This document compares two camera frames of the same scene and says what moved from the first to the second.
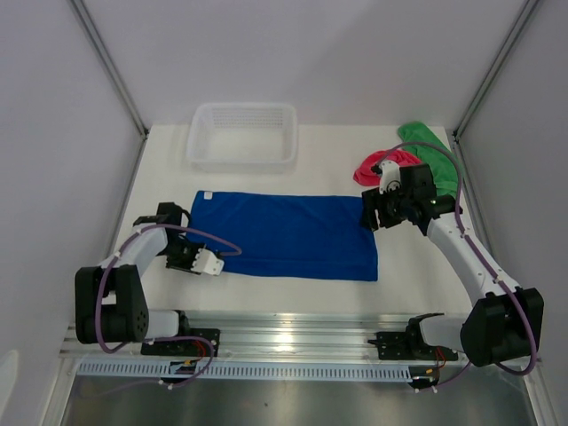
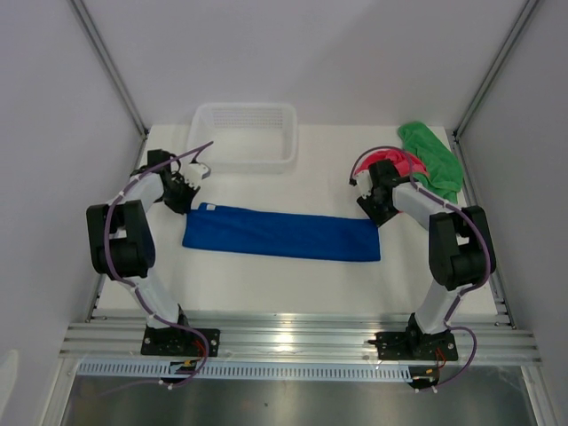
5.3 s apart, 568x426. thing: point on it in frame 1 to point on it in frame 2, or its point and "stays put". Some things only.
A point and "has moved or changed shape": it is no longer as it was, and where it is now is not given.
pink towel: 364,173 stays put
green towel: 444,169 stays put
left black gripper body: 181,256 to 182,193
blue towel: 311,236 has moved or changed shape
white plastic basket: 242,138 stays put
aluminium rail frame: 267,337 stays put
